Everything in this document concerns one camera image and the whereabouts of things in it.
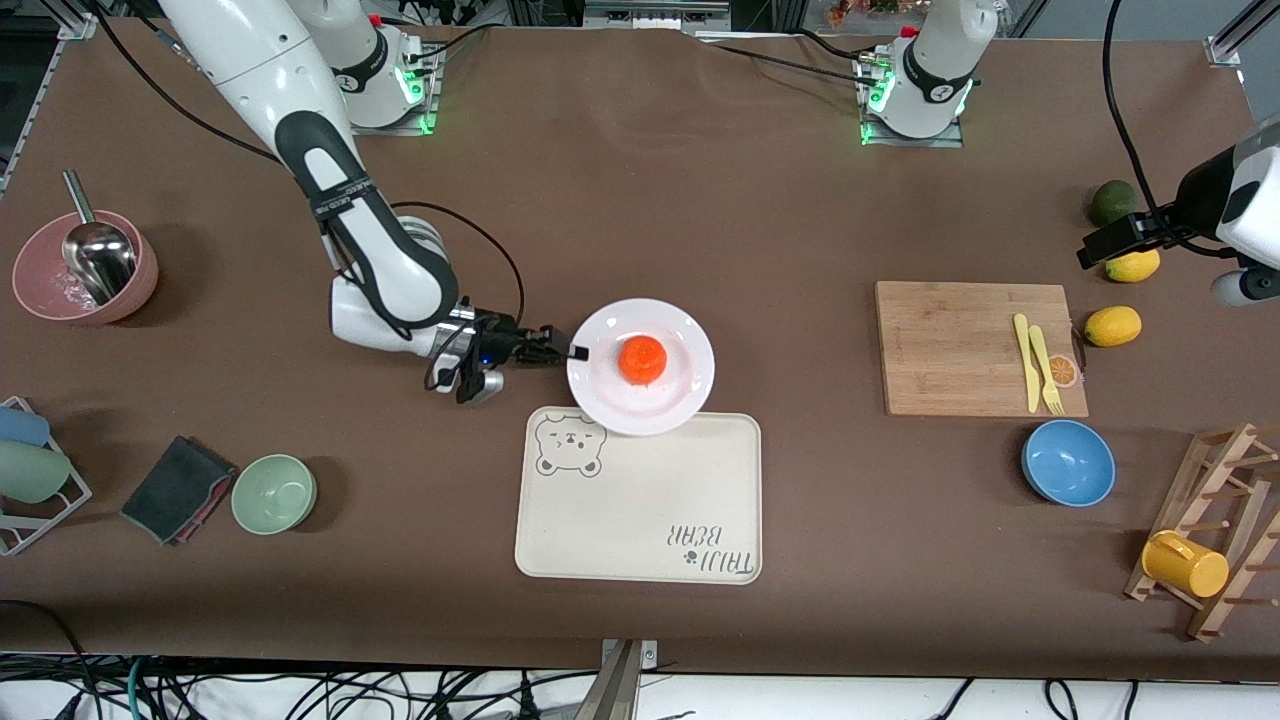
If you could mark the yellow plastic knife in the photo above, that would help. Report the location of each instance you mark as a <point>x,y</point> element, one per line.
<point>1028,370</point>

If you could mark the light blue cup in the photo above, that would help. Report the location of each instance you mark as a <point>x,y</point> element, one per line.
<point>22,427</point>

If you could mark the wooden mug rack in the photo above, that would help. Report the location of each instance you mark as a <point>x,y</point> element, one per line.
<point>1240,520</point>

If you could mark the aluminium frame profile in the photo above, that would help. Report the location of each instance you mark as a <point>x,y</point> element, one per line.
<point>30,110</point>
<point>1240,35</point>

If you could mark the white round plate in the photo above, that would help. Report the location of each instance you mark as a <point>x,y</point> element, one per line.
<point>690,370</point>

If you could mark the blue bowl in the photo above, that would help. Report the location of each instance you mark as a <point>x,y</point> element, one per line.
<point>1068,463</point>

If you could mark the beige bear print tray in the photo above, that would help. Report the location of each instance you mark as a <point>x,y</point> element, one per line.
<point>640,510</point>

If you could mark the yellow plastic fork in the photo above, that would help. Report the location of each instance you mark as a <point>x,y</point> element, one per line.
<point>1046,375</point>

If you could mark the yellow lemon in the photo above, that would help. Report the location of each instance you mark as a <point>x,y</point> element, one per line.
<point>1135,268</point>
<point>1113,326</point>

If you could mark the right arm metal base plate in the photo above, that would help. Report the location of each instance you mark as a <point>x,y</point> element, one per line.
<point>385,125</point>

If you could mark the metal scoop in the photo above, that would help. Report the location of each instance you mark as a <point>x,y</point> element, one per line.
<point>100,260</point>

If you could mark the orange slice charm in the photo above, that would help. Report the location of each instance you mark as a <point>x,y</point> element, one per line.
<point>1066,372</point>

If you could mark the light green cup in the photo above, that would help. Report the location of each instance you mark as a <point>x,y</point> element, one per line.
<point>30,472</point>

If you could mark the wooden cutting board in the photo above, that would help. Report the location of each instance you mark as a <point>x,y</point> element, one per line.
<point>930,330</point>

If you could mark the grey metal frame beam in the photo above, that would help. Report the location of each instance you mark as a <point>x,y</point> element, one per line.
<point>655,15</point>

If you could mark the orange mandarin fruit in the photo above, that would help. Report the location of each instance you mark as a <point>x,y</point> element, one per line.
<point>643,360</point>

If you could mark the yellow mug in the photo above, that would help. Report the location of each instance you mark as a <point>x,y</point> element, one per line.
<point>1185,565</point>

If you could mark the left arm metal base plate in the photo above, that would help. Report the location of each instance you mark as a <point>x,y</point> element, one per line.
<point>915,141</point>

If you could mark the pink bowl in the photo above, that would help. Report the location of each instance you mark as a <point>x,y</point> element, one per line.
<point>35,260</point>

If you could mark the light green bowl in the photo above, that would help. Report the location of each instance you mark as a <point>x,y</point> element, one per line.
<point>274,494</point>

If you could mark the dark green avocado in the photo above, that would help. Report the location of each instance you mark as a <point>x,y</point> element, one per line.
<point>1110,200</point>

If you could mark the dark grey folded cloth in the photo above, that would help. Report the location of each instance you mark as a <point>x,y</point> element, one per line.
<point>170,488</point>

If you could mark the pink folded cloth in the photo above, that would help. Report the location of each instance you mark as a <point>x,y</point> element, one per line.
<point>214,497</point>

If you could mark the clear plastic ice pieces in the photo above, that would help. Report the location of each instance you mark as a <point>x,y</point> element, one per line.
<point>62,290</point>

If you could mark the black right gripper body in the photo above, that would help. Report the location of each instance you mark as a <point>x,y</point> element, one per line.
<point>505,335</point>

